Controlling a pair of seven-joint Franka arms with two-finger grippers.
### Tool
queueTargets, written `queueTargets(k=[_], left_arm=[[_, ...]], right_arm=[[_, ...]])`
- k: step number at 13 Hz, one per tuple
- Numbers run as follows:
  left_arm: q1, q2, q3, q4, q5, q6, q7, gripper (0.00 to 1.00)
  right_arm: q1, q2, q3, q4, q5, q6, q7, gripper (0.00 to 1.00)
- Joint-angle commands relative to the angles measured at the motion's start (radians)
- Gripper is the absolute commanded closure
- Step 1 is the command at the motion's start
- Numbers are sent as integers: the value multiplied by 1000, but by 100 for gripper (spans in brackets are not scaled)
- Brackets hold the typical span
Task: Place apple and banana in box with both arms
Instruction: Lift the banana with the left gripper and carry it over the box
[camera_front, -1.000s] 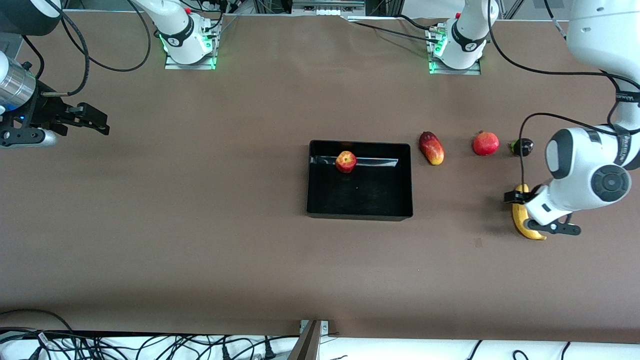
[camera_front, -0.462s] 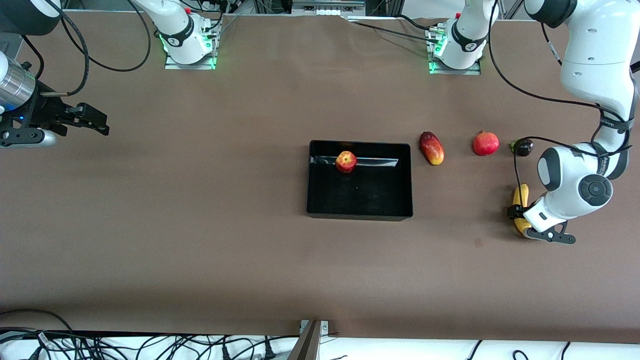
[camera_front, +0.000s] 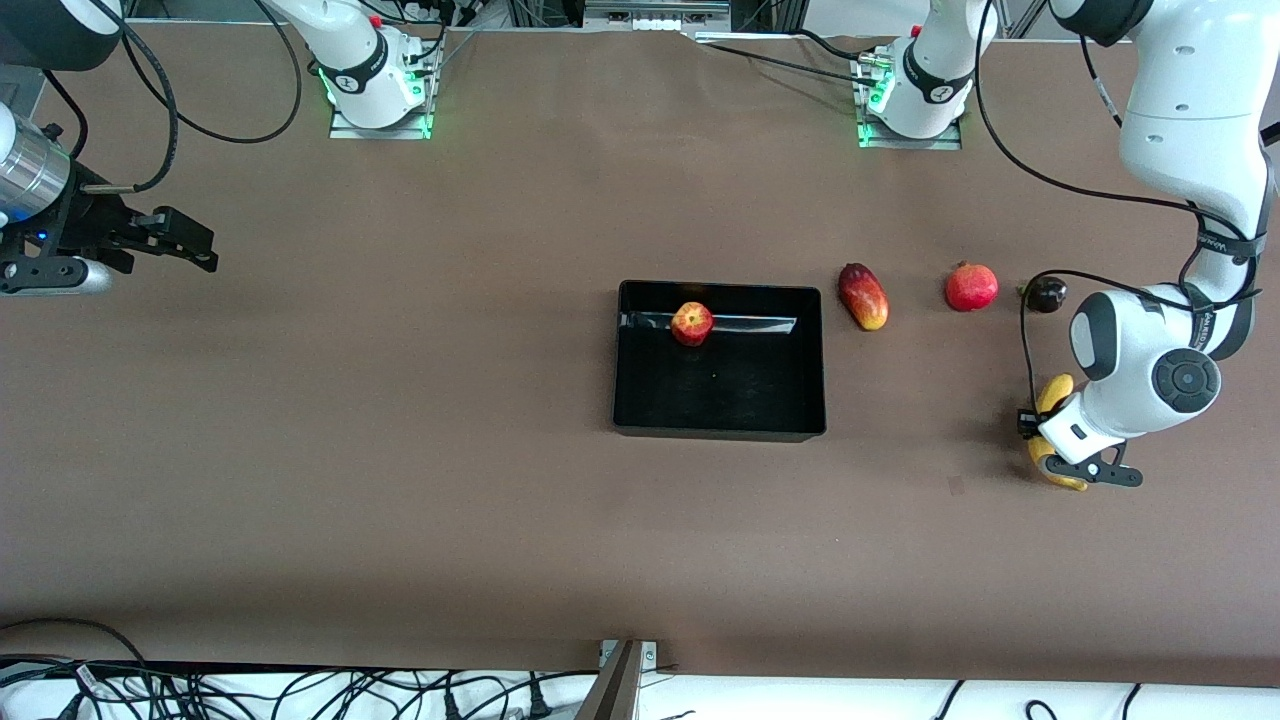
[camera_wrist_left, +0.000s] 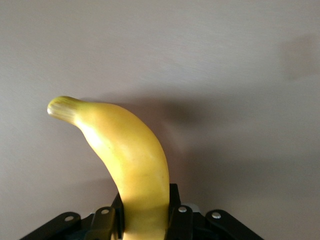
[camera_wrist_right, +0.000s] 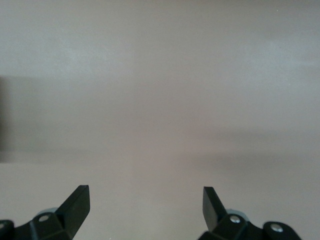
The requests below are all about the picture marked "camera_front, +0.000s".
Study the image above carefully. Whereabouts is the yellow banana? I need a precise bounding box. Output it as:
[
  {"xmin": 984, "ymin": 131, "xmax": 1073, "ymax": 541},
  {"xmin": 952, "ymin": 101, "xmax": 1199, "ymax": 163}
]
[{"xmin": 1030, "ymin": 374, "xmax": 1091, "ymax": 492}]

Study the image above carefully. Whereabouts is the black plastic box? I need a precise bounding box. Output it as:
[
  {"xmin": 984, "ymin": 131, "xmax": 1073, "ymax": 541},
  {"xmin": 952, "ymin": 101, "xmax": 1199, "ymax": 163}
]
[{"xmin": 612, "ymin": 280, "xmax": 828, "ymax": 442}]

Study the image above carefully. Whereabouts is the red yellow apple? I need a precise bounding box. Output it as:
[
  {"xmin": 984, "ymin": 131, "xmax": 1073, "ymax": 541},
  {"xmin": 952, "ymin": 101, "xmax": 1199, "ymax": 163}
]
[{"xmin": 671, "ymin": 302, "xmax": 715, "ymax": 347}]

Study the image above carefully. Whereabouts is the red pomegranate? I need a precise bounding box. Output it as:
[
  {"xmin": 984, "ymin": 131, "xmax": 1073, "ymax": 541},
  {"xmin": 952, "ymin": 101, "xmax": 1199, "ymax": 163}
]
[{"xmin": 945, "ymin": 260, "xmax": 1000, "ymax": 313}]

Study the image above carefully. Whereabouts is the red yellow mango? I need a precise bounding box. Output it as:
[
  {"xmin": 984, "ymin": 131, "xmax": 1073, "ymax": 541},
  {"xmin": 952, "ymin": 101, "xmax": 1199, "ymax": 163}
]
[{"xmin": 837, "ymin": 262, "xmax": 890, "ymax": 332}]

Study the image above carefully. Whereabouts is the aluminium profile bar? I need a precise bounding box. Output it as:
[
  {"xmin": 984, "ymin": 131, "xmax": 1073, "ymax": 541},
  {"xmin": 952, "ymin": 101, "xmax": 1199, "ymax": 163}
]
[{"xmin": 575, "ymin": 640, "xmax": 659, "ymax": 720}]

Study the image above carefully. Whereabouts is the white power strip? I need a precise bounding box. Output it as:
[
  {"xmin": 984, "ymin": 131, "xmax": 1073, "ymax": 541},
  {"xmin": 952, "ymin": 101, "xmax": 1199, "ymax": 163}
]
[{"xmin": 585, "ymin": 0, "xmax": 731, "ymax": 33}]

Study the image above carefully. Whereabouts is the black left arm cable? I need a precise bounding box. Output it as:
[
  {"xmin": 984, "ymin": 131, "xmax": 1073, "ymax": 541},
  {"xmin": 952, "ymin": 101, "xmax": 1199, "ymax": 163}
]
[{"xmin": 975, "ymin": 0, "xmax": 1263, "ymax": 413}]

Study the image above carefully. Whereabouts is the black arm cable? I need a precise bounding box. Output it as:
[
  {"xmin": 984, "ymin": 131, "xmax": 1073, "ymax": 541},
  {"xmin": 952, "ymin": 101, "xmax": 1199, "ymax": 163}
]
[
  {"xmin": 975, "ymin": 0, "xmax": 1263, "ymax": 413},
  {"xmin": 45, "ymin": 0, "xmax": 304, "ymax": 194}
]

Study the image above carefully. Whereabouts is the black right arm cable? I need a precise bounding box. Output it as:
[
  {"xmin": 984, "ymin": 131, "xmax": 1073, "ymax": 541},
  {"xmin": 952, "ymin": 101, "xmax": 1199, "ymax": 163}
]
[{"xmin": 45, "ymin": 0, "xmax": 304, "ymax": 194}]

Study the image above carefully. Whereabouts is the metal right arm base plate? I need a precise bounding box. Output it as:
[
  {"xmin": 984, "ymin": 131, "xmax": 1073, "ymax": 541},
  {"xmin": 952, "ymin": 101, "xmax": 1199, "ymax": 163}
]
[{"xmin": 328, "ymin": 40, "xmax": 438, "ymax": 141}]

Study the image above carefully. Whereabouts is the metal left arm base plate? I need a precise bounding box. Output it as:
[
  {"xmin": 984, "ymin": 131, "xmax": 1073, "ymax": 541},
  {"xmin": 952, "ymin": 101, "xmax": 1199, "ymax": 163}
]
[{"xmin": 855, "ymin": 50, "xmax": 964, "ymax": 151}]

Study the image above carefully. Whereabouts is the black looped floor cable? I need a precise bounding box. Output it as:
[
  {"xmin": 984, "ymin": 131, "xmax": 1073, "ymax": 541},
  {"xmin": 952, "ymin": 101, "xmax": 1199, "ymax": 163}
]
[{"xmin": 0, "ymin": 618, "xmax": 151, "ymax": 673}]

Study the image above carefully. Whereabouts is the black table cable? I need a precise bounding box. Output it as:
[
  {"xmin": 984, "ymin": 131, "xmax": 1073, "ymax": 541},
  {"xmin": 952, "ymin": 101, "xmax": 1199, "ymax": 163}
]
[{"xmin": 700, "ymin": 28, "xmax": 886, "ymax": 86}]

